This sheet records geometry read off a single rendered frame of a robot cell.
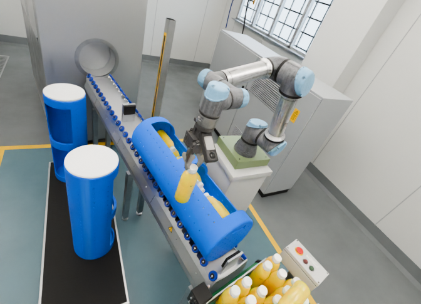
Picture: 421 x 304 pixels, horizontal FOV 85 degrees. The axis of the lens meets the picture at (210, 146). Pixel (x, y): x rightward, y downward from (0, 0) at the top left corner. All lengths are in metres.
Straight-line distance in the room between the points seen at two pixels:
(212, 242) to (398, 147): 2.81
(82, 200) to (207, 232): 0.78
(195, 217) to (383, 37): 3.20
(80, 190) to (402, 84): 3.35
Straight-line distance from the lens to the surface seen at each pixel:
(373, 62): 3.67
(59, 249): 2.19
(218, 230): 1.05
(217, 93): 0.74
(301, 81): 1.08
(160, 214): 1.44
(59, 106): 2.05
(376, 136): 3.56
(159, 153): 1.32
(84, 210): 1.60
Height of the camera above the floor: 2.03
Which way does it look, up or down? 35 degrees down
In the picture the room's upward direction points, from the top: 20 degrees clockwise
